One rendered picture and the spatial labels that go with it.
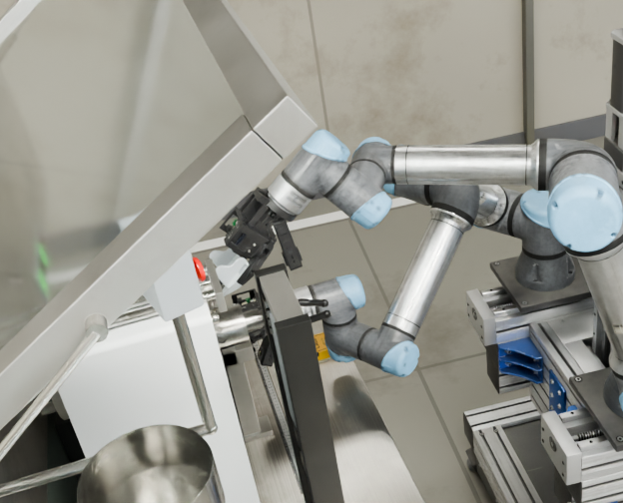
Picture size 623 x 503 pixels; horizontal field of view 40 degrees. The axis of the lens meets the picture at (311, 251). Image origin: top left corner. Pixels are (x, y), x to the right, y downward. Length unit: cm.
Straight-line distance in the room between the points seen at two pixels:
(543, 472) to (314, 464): 135
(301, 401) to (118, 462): 38
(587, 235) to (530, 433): 134
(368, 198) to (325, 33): 268
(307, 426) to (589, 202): 58
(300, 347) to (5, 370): 68
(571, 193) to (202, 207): 98
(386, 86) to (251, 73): 374
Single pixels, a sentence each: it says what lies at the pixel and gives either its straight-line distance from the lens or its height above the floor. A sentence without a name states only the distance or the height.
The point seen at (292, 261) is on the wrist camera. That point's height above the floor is 129.
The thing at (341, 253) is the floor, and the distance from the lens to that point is 397.
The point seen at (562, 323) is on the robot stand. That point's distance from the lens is 230.
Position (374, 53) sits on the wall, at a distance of 424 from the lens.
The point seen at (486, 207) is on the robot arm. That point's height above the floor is 106.
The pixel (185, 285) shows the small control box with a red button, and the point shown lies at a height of 165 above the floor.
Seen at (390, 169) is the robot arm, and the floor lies 140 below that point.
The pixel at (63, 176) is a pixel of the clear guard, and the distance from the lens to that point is 78.
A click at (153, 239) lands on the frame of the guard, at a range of 54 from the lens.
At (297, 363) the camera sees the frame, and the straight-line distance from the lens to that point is 122.
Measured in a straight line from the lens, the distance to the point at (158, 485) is 100.
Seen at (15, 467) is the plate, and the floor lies 129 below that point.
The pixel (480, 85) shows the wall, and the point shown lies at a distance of 447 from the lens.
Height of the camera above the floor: 215
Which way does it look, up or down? 32 degrees down
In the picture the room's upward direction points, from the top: 10 degrees counter-clockwise
